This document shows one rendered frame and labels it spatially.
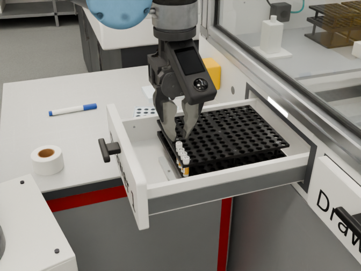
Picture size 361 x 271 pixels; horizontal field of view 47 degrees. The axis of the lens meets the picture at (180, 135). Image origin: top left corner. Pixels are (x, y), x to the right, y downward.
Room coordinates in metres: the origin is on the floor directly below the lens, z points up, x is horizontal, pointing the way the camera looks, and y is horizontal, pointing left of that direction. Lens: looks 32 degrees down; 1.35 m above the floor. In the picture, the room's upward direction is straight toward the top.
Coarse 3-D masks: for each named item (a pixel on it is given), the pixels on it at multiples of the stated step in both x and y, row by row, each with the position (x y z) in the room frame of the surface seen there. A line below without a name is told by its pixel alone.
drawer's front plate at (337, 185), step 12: (324, 156) 0.60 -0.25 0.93; (324, 168) 0.57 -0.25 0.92; (336, 168) 0.56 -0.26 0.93; (312, 180) 0.60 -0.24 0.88; (324, 180) 0.57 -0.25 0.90; (336, 180) 0.54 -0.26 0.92; (348, 180) 0.53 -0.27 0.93; (312, 192) 0.59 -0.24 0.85; (324, 192) 0.56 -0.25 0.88; (336, 192) 0.54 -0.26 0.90; (348, 192) 0.51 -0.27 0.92; (360, 192) 0.50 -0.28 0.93; (312, 204) 0.58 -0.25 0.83; (324, 204) 0.55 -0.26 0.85; (336, 204) 0.53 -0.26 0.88; (348, 204) 0.51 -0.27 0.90; (360, 204) 0.48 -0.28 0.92; (324, 216) 0.55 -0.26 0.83; (336, 216) 0.52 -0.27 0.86; (336, 228) 0.52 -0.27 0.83; (348, 240) 0.49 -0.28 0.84; (360, 264) 0.45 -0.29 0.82
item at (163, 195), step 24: (144, 120) 0.79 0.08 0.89; (144, 144) 0.78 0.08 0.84; (144, 168) 0.69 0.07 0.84; (240, 168) 0.61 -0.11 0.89; (264, 168) 0.62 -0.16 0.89; (288, 168) 0.64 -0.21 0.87; (168, 192) 0.56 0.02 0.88; (192, 192) 0.57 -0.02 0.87; (216, 192) 0.59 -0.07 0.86; (240, 192) 0.60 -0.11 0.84
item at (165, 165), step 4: (164, 156) 0.71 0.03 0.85; (160, 160) 0.70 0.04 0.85; (164, 160) 0.70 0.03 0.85; (160, 164) 0.69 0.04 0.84; (164, 164) 0.68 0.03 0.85; (168, 164) 0.68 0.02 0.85; (164, 168) 0.67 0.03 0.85; (168, 168) 0.67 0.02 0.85; (164, 172) 0.66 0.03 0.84; (168, 172) 0.66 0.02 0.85; (172, 172) 0.66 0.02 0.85; (168, 176) 0.64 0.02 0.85; (172, 176) 0.64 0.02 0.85; (168, 180) 0.64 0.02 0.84
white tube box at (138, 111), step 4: (136, 108) 1.02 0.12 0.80; (140, 108) 1.02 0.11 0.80; (144, 108) 1.02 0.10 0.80; (148, 108) 1.02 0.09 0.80; (152, 108) 1.02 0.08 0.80; (136, 112) 1.00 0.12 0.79; (140, 112) 1.00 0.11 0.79; (144, 112) 1.00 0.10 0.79; (148, 112) 1.00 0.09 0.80; (152, 112) 1.00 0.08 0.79; (156, 112) 1.00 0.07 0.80; (136, 116) 0.98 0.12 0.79
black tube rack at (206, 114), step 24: (216, 120) 0.77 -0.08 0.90; (240, 120) 0.77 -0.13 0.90; (264, 120) 0.77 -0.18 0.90; (168, 144) 0.72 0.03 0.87; (192, 144) 0.72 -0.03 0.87; (216, 144) 0.68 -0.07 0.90; (240, 144) 0.68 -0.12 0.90; (264, 144) 0.72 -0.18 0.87; (288, 144) 0.68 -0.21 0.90; (192, 168) 0.64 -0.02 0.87; (216, 168) 0.64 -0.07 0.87
